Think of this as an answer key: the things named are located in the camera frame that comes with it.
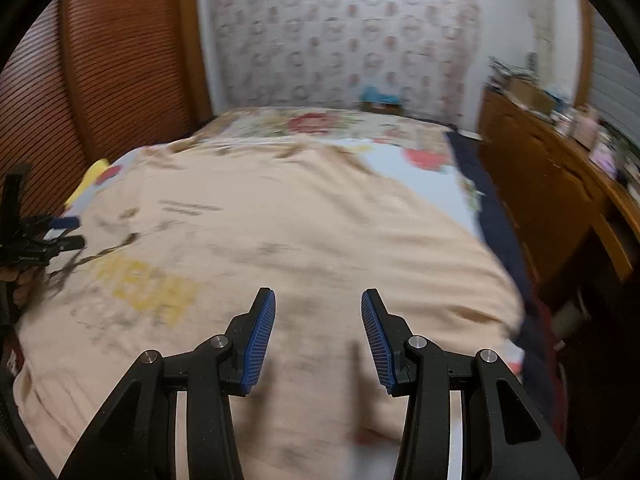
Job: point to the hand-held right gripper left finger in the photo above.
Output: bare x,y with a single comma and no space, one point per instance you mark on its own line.
257,340

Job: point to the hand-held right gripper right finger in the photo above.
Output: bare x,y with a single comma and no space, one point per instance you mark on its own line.
377,340

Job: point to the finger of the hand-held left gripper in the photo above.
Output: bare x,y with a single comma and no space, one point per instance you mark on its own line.
65,223
67,244

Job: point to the beige t-shirt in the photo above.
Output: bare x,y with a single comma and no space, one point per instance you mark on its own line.
300,235

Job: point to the person's left hand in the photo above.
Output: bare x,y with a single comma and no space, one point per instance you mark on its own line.
25,287

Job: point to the yellow cloth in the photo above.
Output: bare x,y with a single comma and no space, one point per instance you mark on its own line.
92,177

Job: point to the fruit print bed sheet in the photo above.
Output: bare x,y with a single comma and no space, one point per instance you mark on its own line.
430,180

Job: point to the wooden louvred wardrobe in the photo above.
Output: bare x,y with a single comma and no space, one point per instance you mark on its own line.
125,60

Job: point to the navy mattress cover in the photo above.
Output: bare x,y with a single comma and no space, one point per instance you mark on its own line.
500,210

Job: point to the floral blanket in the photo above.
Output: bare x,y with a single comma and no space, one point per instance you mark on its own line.
310,122

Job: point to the wooden cabinet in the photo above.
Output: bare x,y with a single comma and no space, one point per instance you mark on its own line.
530,170

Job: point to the blue plastic bag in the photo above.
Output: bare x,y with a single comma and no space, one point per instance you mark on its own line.
377,94

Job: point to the large cardboard box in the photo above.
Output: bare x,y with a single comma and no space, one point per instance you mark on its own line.
532,95

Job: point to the circle patterned wall cloth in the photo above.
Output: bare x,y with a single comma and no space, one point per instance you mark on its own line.
325,35

